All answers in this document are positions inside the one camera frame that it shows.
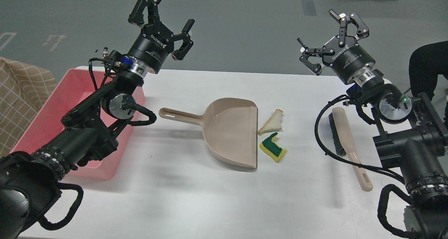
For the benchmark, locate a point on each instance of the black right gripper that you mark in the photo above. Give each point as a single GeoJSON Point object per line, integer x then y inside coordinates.
{"type": "Point", "coordinates": [345, 60]}

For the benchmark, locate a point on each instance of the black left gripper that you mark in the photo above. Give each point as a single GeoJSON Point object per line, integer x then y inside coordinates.
{"type": "Point", "coordinates": [151, 46]}

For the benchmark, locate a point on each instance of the triangular white bread slice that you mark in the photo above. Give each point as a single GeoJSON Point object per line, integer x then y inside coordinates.
{"type": "Point", "coordinates": [273, 124]}

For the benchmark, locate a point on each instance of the beige hand brush black bristles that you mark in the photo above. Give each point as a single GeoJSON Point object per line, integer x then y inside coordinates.
{"type": "Point", "coordinates": [345, 145]}

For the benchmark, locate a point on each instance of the beige plastic dustpan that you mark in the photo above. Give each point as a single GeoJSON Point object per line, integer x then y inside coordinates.
{"type": "Point", "coordinates": [230, 129]}

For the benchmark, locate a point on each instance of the green and yellow sponge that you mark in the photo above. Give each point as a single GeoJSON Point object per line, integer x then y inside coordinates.
{"type": "Point", "coordinates": [271, 148]}

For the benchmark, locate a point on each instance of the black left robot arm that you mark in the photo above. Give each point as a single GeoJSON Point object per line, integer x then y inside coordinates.
{"type": "Point", "coordinates": [31, 187]}

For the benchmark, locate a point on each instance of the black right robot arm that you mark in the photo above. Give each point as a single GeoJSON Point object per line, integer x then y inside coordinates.
{"type": "Point", "coordinates": [411, 134]}

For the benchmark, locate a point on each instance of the pink plastic bin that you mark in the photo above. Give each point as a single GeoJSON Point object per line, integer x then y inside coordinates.
{"type": "Point", "coordinates": [75, 86]}

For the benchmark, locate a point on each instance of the beige checkered cloth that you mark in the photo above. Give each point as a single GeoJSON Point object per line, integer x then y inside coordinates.
{"type": "Point", "coordinates": [24, 89]}

